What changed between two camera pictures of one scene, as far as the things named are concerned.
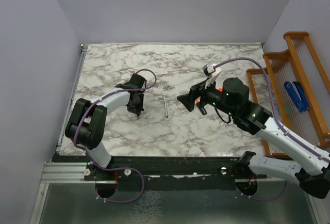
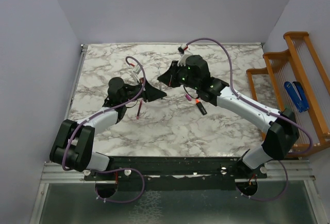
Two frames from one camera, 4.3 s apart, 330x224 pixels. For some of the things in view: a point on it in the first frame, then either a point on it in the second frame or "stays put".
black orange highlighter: [198, 101] stays put
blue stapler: [298, 95] stays put
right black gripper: [187, 99] → [168, 78]
